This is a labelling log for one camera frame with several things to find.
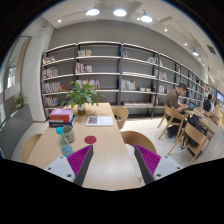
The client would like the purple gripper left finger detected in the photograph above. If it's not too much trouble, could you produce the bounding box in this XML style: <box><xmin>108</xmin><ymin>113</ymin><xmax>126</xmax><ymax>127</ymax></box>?
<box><xmin>67</xmin><ymin>145</ymin><xmax>93</xmax><ymax>186</ymax></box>

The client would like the large grey bookshelf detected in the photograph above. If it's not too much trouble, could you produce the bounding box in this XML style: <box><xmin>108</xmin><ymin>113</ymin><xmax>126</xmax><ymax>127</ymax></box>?
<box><xmin>41</xmin><ymin>41</ymin><xmax>205</xmax><ymax>116</ymax></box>

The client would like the green potted plant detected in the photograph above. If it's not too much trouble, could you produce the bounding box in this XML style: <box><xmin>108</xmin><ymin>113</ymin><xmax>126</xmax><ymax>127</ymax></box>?
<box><xmin>60</xmin><ymin>81</ymin><xmax>106</xmax><ymax>115</ymax></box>

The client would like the wooden chair near right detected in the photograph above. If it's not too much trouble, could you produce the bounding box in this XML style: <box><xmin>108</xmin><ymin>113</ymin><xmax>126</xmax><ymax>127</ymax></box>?
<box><xmin>121</xmin><ymin>131</ymin><xmax>156</xmax><ymax>153</ymax></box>

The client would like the seated person dark shirt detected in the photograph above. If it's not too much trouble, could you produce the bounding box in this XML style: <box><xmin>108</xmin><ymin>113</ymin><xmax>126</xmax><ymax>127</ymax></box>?
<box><xmin>203</xmin><ymin>94</ymin><xmax>212</xmax><ymax>112</ymax></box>

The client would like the open white magazine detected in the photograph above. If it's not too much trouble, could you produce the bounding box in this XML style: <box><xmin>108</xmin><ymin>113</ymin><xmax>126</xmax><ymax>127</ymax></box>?
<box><xmin>86</xmin><ymin>116</ymin><xmax>113</xmax><ymax>127</ymax></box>

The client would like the small plant by window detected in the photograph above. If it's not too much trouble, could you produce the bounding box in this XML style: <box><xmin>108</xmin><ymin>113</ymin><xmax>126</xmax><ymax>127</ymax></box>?
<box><xmin>15</xmin><ymin>94</ymin><xmax>28</xmax><ymax>108</ymax></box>

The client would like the light wooden chair front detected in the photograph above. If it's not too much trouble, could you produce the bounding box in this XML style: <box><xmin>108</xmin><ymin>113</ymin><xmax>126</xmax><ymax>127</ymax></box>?
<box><xmin>168</xmin><ymin>123</ymin><xmax>207</xmax><ymax>163</ymax></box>

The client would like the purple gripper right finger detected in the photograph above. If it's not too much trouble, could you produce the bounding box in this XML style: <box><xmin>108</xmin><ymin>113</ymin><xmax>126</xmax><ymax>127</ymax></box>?
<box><xmin>134</xmin><ymin>145</ymin><xmax>161</xmax><ymax>184</ymax></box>

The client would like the red book on stack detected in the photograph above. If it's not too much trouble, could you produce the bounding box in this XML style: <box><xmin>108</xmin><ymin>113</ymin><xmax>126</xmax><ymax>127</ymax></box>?
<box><xmin>50</xmin><ymin>108</ymin><xmax>73</xmax><ymax>122</ymax></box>

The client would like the clear water bottle blue cap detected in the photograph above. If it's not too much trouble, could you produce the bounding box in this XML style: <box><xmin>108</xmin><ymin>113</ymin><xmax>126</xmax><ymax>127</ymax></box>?
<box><xmin>56</xmin><ymin>127</ymin><xmax>73</xmax><ymax>157</ymax></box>

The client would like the green patterned ceramic cup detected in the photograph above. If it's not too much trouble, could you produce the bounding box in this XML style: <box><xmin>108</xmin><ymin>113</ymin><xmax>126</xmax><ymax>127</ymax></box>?
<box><xmin>62</xmin><ymin>125</ymin><xmax>75</xmax><ymax>143</ymax></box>

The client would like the red round coaster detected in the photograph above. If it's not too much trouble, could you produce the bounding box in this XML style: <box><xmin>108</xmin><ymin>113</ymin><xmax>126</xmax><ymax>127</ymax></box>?
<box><xmin>84</xmin><ymin>136</ymin><xmax>97</xmax><ymax>144</ymax></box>

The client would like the wooden chair far right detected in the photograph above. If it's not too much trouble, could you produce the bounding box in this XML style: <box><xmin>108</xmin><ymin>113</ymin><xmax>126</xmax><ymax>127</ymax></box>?
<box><xmin>111</xmin><ymin>106</ymin><xmax>129</xmax><ymax>129</ymax></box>

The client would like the dark blue book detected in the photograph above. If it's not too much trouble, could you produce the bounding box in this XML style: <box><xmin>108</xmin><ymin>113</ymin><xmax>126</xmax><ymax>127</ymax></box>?
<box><xmin>49</xmin><ymin>115</ymin><xmax>76</xmax><ymax>127</ymax></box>

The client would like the seated man brown shirt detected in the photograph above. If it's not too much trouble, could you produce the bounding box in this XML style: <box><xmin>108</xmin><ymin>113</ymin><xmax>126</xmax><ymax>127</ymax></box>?
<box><xmin>165</xmin><ymin>83</ymin><xmax>187</xmax><ymax>138</ymax></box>

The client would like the light wooden folding chair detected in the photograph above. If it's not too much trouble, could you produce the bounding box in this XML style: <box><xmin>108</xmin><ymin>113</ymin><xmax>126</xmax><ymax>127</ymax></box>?
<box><xmin>158</xmin><ymin>106</ymin><xmax>185</xmax><ymax>139</ymax></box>

